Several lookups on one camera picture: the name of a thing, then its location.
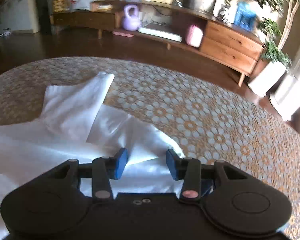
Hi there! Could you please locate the cream curtain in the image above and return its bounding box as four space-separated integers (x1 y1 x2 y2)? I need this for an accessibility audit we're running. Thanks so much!
270 30 300 121

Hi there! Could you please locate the white plant pot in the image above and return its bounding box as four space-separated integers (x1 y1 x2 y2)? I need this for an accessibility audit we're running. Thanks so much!
247 60 288 97

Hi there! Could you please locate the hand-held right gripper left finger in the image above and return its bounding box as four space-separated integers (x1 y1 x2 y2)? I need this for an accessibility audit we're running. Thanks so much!
50 147 129 203

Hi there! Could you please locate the pink flat board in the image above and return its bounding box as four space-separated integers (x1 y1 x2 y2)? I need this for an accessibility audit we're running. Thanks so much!
112 30 135 38

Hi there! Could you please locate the purple kettlebell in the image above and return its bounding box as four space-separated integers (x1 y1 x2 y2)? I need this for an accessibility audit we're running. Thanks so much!
121 4 143 31

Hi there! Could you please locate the wooden TV cabinet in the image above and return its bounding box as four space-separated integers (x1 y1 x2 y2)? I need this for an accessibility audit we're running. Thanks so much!
50 0 268 87

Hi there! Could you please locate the dark tall cabinet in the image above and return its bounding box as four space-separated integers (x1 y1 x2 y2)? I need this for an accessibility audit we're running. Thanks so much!
35 0 52 35

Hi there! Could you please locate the small white planter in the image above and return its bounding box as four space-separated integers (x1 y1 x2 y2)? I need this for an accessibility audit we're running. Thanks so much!
212 0 227 18

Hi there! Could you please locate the tall leafy plant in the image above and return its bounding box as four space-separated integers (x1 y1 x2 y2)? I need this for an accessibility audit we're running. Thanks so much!
215 0 300 69

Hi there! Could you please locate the white shirt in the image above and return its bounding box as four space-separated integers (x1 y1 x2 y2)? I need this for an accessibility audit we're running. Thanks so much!
0 71 186 236

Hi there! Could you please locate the pink case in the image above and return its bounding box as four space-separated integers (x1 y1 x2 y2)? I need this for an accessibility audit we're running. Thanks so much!
185 24 204 48

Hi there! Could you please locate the flat wooden box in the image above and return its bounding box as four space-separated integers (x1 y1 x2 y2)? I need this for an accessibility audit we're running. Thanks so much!
90 0 114 12

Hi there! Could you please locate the cookie jar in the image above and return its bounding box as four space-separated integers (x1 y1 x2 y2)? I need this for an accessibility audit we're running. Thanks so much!
52 0 69 13

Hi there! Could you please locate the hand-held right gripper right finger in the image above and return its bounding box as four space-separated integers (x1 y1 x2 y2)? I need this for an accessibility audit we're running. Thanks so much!
166 149 249 203

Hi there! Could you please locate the lace-covered round table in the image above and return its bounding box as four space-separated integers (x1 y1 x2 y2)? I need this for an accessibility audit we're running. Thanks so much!
0 56 300 240

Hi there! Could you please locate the blue box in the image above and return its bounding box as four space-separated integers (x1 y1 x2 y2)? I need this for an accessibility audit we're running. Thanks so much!
234 1 257 26

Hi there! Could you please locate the white flat box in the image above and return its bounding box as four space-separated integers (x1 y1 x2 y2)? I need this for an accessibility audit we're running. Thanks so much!
139 22 183 43

